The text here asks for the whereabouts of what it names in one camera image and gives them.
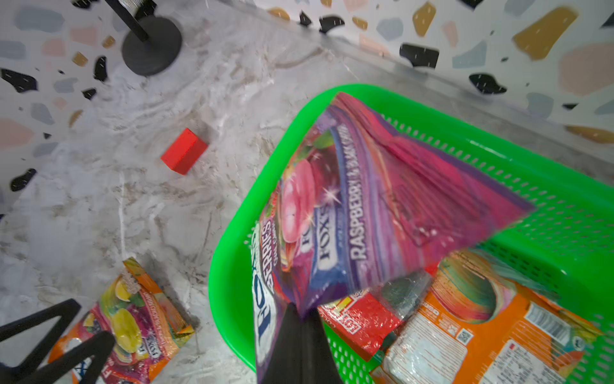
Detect purple Fox's berries bag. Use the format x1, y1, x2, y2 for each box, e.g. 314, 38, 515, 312
250, 93, 533, 383

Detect orange Fox's fruits bag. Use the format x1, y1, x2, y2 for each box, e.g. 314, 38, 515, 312
48, 258, 194, 383

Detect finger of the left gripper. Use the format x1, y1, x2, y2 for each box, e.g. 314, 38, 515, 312
1, 299, 82, 342
9, 331, 115, 383

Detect orange candy bag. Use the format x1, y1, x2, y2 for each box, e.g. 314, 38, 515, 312
371, 250, 602, 383

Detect green plastic basket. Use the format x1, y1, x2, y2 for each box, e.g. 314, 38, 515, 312
209, 84, 613, 383

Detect red block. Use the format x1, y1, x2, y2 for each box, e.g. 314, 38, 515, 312
161, 128, 208, 175

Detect red candy bag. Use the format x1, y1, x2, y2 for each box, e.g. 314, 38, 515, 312
318, 265, 437, 361

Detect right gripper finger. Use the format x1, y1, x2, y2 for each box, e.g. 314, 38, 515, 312
261, 304, 342, 383

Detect black microphone stand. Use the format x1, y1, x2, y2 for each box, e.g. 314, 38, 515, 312
106, 0, 183, 77

